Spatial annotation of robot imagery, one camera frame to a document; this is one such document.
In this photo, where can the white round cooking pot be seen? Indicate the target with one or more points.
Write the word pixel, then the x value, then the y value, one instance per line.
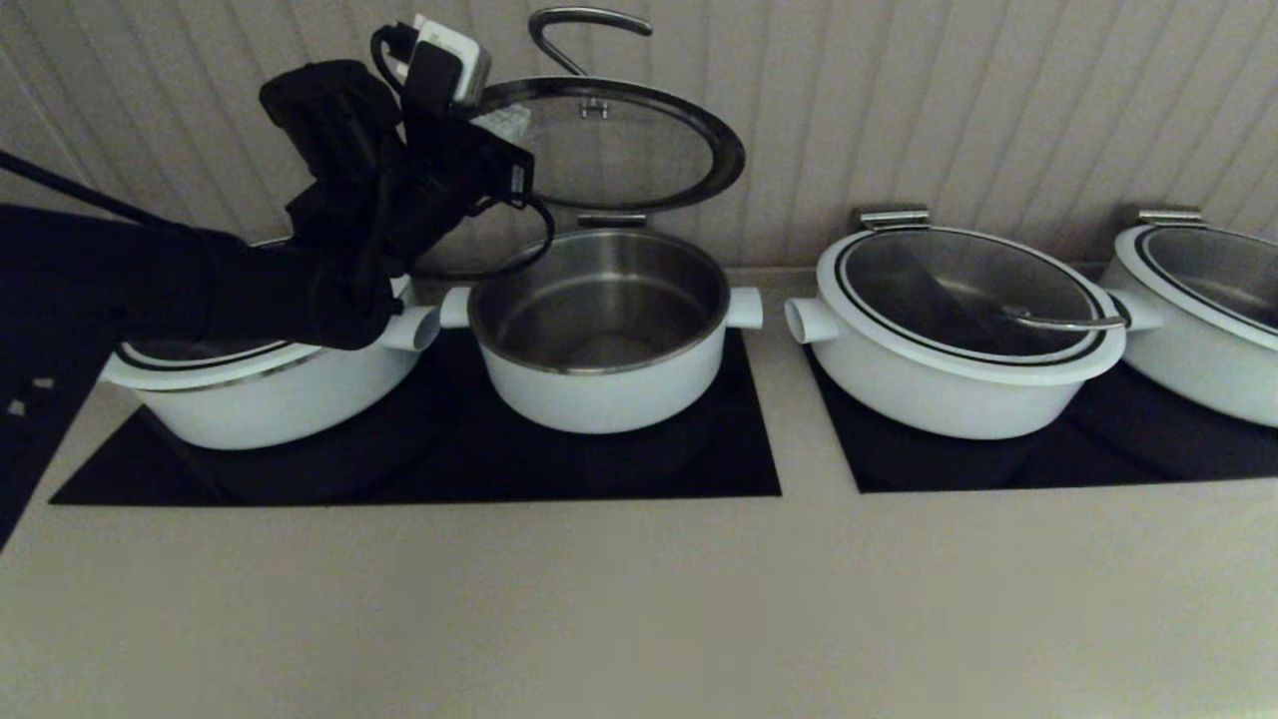
pixel 1198 379
pixel 929 399
pixel 599 394
pixel 280 399

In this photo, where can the glass lid with white rim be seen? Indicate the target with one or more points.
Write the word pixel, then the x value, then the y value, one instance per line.
pixel 949 280
pixel 1218 270
pixel 619 150
pixel 200 358

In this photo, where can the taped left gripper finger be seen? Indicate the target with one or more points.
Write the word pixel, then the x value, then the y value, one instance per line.
pixel 514 133
pixel 504 115

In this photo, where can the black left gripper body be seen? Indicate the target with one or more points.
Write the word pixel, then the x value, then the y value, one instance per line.
pixel 449 180

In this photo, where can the black glass induction cooktop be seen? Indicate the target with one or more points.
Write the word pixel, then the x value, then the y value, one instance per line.
pixel 739 459
pixel 1098 449

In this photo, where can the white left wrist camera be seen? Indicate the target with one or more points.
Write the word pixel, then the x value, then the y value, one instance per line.
pixel 449 55

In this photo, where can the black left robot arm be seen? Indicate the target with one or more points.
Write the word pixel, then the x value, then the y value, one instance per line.
pixel 150 290

